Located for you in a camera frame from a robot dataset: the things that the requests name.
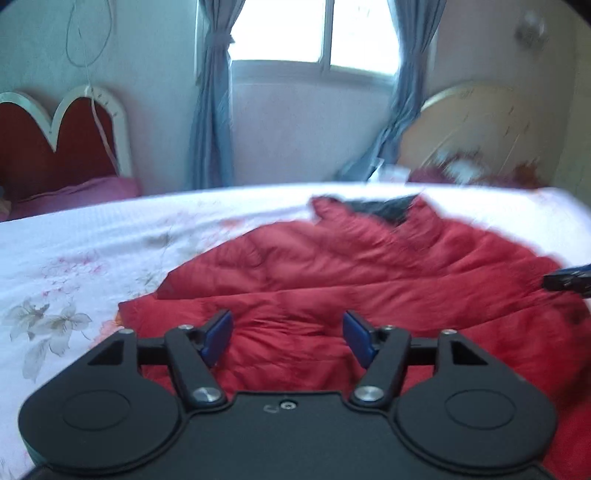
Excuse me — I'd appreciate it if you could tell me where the white red embroidered pillow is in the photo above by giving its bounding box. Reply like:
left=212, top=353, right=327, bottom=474
left=407, top=154, right=546, bottom=190

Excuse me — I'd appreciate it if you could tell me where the blue curtain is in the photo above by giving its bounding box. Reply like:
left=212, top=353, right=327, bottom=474
left=335, top=0, right=447, bottom=182
left=189, top=0, right=243, bottom=190

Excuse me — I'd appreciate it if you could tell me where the magenta pillow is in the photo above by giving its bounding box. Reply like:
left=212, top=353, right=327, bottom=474
left=1, top=176, right=141, bottom=222

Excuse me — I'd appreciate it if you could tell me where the red heart-shaped headboard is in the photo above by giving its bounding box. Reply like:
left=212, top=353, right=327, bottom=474
left=1, top=86, right=133, bottom=203

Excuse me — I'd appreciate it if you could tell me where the white hanging cable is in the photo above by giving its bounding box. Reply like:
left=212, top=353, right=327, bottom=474
left=65, top=0, right=122, bottom=172

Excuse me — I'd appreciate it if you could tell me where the white floral bed sheet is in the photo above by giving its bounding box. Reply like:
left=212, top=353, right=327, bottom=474
left=1, top=183, right=590, bottom=479

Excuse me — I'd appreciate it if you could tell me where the wall lamp fixture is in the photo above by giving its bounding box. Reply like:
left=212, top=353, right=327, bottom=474
left=514, top=11, right=548, bottom=52

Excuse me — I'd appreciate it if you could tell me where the right blue curtain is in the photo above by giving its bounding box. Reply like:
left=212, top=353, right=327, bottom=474
left=335, top=0, right=447, bottom=182

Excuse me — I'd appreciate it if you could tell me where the left blue curtain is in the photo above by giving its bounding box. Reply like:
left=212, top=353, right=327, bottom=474
left=189, top=0, right=243, bottom=190

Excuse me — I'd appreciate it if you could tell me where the beige round headboard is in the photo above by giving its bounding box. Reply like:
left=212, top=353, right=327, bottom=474
left=397, top=83, right=549, bottom=186

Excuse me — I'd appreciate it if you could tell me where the red quilted puffer jacket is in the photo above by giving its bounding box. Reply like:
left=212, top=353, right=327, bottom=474
left=118, top=198, right=590, bottom=479

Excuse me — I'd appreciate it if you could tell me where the window with white frame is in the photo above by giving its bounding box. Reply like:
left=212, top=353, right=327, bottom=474
left=229, top=0, right=401, bottom=87

